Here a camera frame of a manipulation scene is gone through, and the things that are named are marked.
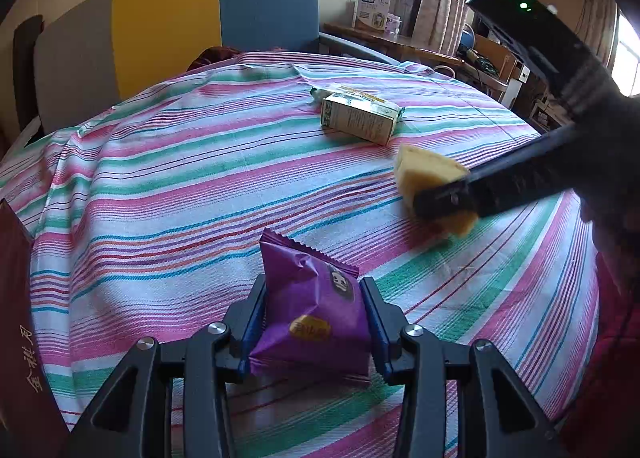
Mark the maroon box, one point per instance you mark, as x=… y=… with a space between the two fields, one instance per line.
x=20 y=338

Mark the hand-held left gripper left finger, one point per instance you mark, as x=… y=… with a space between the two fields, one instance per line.
x=250 y=340

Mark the large purple snack packet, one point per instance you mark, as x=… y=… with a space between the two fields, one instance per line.
x=310 y=308

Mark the cardboard box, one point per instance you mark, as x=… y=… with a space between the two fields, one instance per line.
x=495 y=56

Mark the large yellow sponge block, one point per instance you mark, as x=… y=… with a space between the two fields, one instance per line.
x=425 y=171

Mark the white cup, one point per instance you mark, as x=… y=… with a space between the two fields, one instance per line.
x=395 y=24

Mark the dark red cloth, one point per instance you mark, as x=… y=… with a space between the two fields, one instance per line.
x=220 y=57

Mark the wooden desk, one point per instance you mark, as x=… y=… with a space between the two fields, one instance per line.
x=390 y=43

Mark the striped tablecloth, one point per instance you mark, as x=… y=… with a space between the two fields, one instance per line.
x=200 y=178

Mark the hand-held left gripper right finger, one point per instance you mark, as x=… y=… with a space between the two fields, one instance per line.
x=378 y=338

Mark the grey yellow blue chair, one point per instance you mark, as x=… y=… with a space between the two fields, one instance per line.
x=200 y=28

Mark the white printed carton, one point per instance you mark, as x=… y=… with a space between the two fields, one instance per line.
x=372 y=8

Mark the green and gold carton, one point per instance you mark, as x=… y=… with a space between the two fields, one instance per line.
x=362 y=121

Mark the yellow and white snack packet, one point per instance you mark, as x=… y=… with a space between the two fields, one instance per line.
x=345 y=91

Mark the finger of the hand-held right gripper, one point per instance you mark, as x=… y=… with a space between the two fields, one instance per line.
x=500 y=188

